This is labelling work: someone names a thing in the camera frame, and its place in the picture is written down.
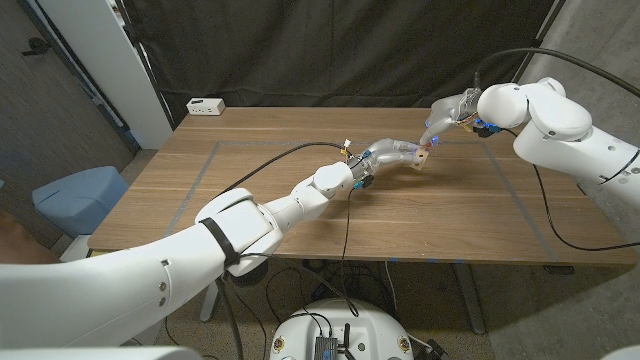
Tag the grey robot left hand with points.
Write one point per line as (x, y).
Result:
(387, 152)

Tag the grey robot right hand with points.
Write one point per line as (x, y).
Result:
(450, 112)

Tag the wooden block with holes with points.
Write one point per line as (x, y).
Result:
(421, 159)

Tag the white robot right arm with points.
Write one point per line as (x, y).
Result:
(565, 135)

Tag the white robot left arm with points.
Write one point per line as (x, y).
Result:
(150, 285)

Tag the black backdrop curtain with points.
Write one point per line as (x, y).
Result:
(325, 50)

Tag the black backdrop stand pole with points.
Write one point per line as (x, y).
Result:
(542, 32)
(142, 57)

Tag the grey table leg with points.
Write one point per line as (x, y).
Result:
(209, 305)
(470, 300)

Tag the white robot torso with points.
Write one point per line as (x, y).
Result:
(345, 320)

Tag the round black floor fan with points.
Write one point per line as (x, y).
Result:
(255, 277)

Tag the white power strip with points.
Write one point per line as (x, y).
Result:
(205, 106)

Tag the black antenna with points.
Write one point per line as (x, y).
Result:
(345, 340)

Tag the grey electronics box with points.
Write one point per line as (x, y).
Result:
(325, 349)

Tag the blue-grey stool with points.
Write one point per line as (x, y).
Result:
(80, 200)

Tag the person's bare leg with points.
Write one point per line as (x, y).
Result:
(20, 242)

